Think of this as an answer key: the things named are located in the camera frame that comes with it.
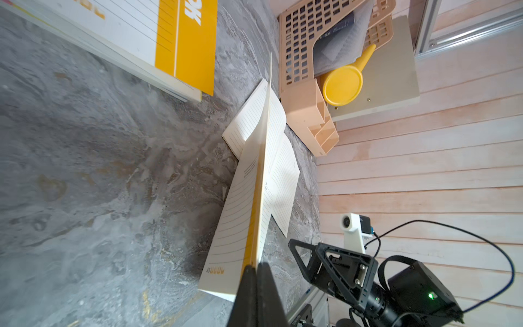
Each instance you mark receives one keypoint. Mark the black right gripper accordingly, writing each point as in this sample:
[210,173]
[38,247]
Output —
[349,277]

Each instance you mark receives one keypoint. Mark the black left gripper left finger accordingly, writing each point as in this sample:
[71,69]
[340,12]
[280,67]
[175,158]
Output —
[244,311]

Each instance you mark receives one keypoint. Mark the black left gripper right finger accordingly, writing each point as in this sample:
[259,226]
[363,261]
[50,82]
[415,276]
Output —
[270,312]

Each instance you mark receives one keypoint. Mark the white orange Notebook notebook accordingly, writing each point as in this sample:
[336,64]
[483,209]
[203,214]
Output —
[169,44]
[262,190]

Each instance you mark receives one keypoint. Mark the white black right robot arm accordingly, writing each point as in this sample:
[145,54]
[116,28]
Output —
[400,291]

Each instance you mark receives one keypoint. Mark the beige plastic desk organizer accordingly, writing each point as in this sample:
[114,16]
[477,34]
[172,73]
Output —
[301,26]

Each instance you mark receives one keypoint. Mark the yellow plastic watering can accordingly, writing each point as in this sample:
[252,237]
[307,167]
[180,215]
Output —
[342,85]

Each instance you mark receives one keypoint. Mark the grey book in organizer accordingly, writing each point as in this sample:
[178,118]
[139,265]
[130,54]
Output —
[346,45]

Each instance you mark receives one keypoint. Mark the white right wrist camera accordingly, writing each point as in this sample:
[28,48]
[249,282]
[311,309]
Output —
[356,230]

